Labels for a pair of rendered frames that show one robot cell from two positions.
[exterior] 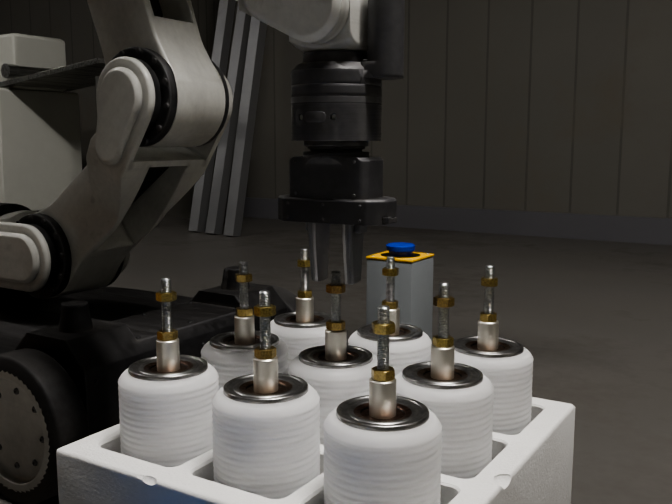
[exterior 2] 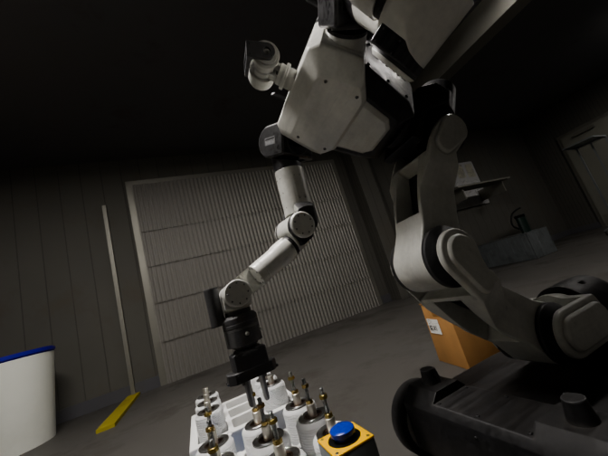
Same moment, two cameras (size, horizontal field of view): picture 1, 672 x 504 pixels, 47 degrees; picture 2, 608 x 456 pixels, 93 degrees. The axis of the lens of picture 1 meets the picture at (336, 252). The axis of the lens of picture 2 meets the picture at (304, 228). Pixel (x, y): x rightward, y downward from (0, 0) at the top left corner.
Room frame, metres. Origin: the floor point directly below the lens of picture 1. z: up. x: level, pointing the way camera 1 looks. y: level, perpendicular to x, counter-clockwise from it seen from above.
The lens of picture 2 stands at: (1.37, -0.50, 0.55)
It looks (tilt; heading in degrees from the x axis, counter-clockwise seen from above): 12 degrees up; 124
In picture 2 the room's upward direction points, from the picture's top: 17 degrees counter-clockwise
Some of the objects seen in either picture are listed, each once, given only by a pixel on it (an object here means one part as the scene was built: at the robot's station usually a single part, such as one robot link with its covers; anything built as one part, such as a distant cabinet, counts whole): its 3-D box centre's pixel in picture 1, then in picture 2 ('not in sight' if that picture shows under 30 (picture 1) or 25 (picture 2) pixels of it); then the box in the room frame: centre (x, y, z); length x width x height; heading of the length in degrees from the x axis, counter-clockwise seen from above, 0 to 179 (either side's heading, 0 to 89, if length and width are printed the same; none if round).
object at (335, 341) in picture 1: (335, 345); (267, 432); (0.76, 0.00, 0.26); 0.02 x 0.02 x 0.03
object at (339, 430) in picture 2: (400, 251); (343, 433); (1.05, -0.09, 0.32); 0.04 x 0.04 x 0.02
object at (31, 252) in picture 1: (51, 249); (544, 326); (1.34, 0.50, 0.28); 0.21 x 0.20 x 0.13; 58
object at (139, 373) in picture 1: (168, 368); (298, 403); (0.72, 0.16, 0.25); 0.08 x 0.08 x 0.01
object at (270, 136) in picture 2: not in sight; (289, 145); (0.92, 0.22, 1.00); 0.15 x 0.13 x 0.11; 82
